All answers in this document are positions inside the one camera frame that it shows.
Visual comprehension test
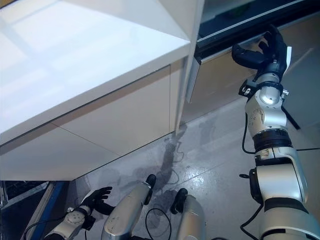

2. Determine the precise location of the dark blue-edged floor frame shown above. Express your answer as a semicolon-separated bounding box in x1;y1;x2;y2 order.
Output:
0;179;71;240

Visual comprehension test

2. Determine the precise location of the silver left robot leg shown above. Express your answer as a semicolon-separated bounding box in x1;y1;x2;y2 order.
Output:
103;173;157;240

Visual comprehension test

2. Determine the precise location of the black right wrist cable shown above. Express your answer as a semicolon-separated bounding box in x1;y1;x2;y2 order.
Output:
239;116;266;237

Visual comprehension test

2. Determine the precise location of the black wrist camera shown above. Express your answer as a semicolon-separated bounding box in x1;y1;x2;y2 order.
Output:
238;78;260;97
83;215;97;230

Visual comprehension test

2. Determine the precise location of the black zip tie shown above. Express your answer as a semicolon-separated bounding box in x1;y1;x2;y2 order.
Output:
281;104;301;130

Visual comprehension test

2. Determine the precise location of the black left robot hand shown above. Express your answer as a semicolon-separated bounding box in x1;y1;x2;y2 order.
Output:
80;186;117;216

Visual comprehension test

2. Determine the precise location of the tall beige cabinet panel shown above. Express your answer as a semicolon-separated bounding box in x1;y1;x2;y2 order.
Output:
174;0;206;134

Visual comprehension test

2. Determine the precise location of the white drawer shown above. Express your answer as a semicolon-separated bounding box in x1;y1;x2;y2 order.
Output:
185;16;320;151

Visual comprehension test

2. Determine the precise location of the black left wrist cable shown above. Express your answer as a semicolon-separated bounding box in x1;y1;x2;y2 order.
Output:
24;216;68;240

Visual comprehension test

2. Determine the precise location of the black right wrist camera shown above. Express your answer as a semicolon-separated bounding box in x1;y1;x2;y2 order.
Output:
238;78;260;97

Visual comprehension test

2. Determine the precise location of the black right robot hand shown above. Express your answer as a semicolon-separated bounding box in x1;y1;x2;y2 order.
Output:
231;23;293;75

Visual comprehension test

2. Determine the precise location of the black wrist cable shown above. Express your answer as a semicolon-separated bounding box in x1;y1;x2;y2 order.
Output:
24;216;68;240
239;116;266;237

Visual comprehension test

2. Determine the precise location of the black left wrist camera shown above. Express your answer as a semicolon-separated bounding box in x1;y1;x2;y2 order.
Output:
83;215;97;230

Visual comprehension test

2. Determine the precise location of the white counter cabinet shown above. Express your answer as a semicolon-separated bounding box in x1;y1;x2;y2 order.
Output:
0;0;194;182

